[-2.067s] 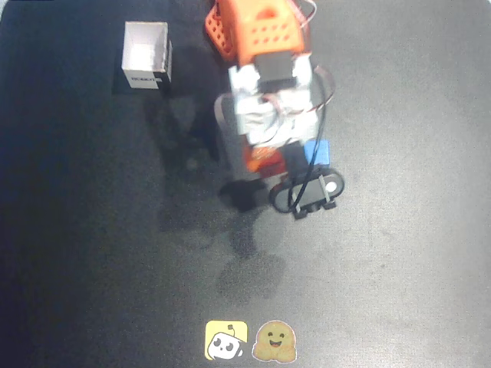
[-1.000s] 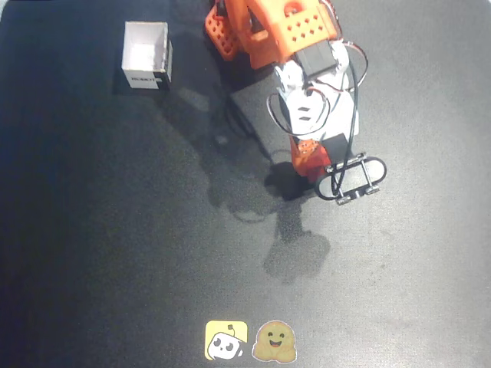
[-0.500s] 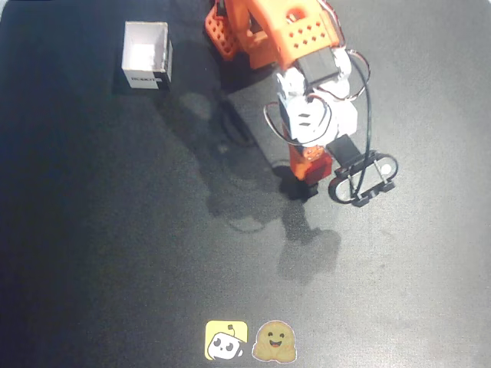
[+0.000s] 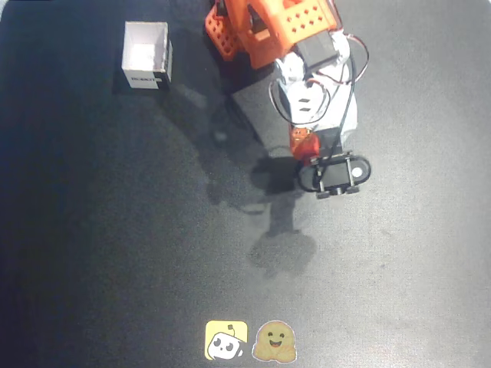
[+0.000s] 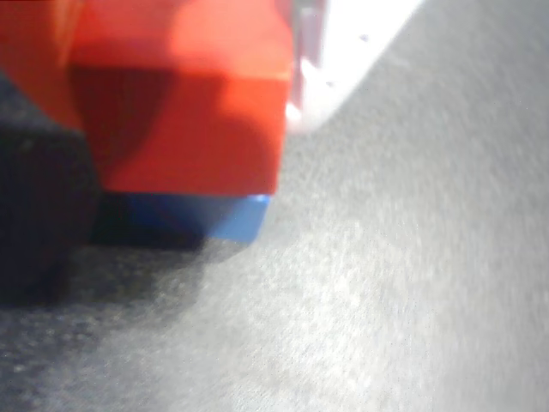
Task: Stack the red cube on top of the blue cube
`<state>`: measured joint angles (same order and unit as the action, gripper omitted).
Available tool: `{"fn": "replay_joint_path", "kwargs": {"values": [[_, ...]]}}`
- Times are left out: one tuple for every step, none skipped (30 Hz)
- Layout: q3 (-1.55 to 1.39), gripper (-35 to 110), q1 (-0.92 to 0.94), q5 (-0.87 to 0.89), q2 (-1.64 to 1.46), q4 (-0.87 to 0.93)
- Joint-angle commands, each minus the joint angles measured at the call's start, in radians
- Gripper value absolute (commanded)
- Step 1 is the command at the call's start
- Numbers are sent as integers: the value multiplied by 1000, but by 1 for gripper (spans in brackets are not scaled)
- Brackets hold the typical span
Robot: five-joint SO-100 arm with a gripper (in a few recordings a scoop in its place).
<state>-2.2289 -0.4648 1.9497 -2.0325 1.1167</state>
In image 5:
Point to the black table mat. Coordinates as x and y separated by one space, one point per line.
386 279

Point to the blue cube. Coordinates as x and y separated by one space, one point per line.
240 219

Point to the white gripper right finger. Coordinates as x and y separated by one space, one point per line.
343 47

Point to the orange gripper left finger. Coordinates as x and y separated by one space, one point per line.
34 47

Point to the red cube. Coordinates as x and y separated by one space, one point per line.
193 129

